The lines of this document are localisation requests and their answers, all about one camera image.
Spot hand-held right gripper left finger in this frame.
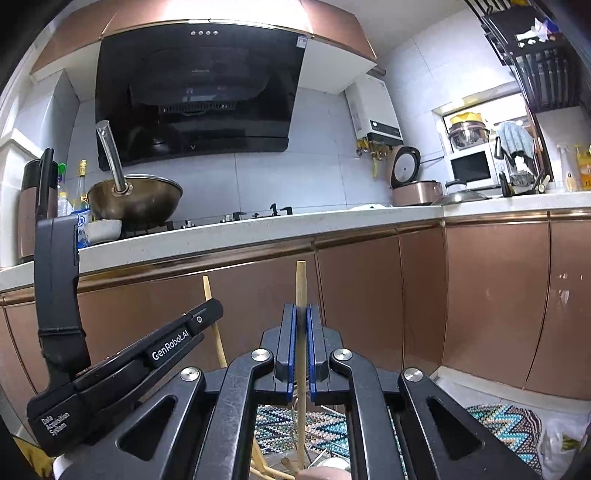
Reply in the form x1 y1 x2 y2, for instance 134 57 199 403
58 303 297 480

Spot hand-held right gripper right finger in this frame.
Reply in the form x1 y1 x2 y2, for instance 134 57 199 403
306 303 541 480

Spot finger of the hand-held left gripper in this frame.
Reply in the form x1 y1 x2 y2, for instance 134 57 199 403
74 298 225 394

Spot wooden chopstick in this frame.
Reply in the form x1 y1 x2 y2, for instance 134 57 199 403
202 276 228 368
250 436 273 476
296 261 307 469

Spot white bowl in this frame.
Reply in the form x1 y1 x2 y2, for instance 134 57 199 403
86 219 123 245

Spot brown thermos flask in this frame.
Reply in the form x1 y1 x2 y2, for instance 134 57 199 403
18 159 58 266

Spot green cap bottle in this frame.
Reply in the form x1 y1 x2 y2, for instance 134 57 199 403
56 162 70 217

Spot gold top bottle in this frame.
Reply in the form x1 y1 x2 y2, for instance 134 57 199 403
74 159 90 213

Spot white kitchen countertop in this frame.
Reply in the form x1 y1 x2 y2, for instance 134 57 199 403
0 191 591 294

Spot white ceramic spoon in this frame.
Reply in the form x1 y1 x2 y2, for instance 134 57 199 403
295 465 351 480

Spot steel wok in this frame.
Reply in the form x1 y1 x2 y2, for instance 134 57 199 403
87 120 184 223

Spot black gas stove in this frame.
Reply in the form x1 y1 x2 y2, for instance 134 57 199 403
122 203 296 236

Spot rice cooker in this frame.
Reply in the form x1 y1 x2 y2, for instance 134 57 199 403
390 145 446 207

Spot brown kitchen base cabinets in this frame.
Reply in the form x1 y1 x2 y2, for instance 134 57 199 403
0 208 591 416

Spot blue zigzag knitted cloth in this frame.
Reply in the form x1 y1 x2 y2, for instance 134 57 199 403
254 404 543 480

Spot glass pot lid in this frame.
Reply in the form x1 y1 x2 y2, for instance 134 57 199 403
431 188 489 207

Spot white microwave oven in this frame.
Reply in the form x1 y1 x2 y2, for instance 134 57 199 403
449 148 497 190

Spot black range hood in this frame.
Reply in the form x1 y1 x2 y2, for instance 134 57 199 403
95 18 308 168

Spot white water heater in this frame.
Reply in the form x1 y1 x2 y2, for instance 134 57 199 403
344 71 404 147

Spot white plastic bag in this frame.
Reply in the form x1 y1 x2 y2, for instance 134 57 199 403
538 413 591 480

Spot steel pot with yellow lid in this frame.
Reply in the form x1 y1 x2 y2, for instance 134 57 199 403
448 111 490 151

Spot light blue towel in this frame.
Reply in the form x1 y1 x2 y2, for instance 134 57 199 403
496 121 536 155

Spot white spray bottle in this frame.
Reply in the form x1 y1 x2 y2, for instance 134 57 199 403
556 142 575 192

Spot black dish rack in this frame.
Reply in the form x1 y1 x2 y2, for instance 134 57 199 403
464 0 583 114

